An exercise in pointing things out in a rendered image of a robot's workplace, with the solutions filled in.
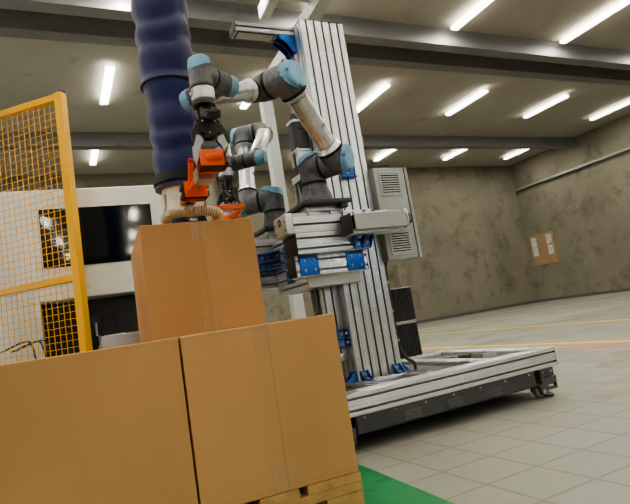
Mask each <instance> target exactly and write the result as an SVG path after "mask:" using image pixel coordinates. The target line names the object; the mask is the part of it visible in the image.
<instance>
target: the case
mask: <svg viewBox="0 0 630 504"><path fill-rule="evenodd" d="M131 264H132V273H133V282H134V291H135V299H136V308H137V317H138V326H139V335H140V343H143V342H150V341H156V340H163V339H169V338H177V337H182V336H188V335H195V334H201V333H208V332H214V331H221V330H227V329H234V328H240V327H246V326H253V325H259V324H266V316H265V309H264V302H263V295H262V287H261V280H260V273H259V266H258V259H257V252H256V245H255V238H254V231H253V224H252V218H251V217H250V218H237V219H223V220H210V221H196V222H183V223H169V224H156V225H142V226H139V228H138V231H137V235H136V238H135V242H134V245H133V249H132V252H131Z"/></svg>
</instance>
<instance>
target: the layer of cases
mask: <svg viewBox="0 0 630 504"><path fill-rule="evenodd" d="M357 471H359V469H358V463H357V457H356V450H355V444H354V438H353V432H352V426H351V419H350V413H349V407H348V401H347V395H346V388H345V382H344V376H343V370H342V364H341V357H340V351H339V345H338V339H337V333H336V326H335V320H334V314H333V313H330V314H324V315H317V316H311V317H304V318H298V319H292V320H285V321H279V322H272V323H266V324H259V325H253V326H246V327H240V328H234V329H227V330H221V331H214V332H208V333H201V334H195V335H188V336H182V337H177V338H169V339H163V340H156V341H150V342H143V343H137V344H130V345H124V346H118V347H111V348H105V349H98V350H92V351H85V352H79V353H72V354H66V355H60V356H53V357H47V358H40V359H34V360H27V361H21V362H14V363H8V364H2V365H0V504H246V503H249V502H252V501H256V500H259V499H263V498H266V497H270V496H273V495H277V494H280V493H284V492H287V491H291V490H294V489H298V488H301V487H305V486H308V485H312V484H315V483H319V482H322V481H326V480H329V479H333V478H336V477H340V476H343V475H347V474H350V473H354V472H357Z"/></svg>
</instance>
